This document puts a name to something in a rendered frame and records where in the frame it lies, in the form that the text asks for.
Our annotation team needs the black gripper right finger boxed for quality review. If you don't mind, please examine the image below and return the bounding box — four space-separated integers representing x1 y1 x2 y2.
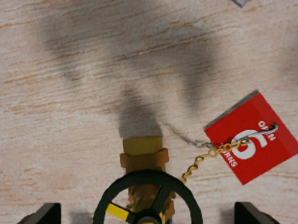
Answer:
234 202 280 224

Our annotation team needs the red tag with gold chain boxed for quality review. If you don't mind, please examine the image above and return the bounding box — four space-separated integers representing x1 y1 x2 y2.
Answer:
180 93 298 185

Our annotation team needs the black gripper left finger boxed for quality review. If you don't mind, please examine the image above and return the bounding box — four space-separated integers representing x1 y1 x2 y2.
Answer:
17 203 62 224

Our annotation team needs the brass valve manifold with black handwheels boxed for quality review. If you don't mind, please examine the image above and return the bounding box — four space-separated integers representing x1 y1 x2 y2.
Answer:
92 135 204 224

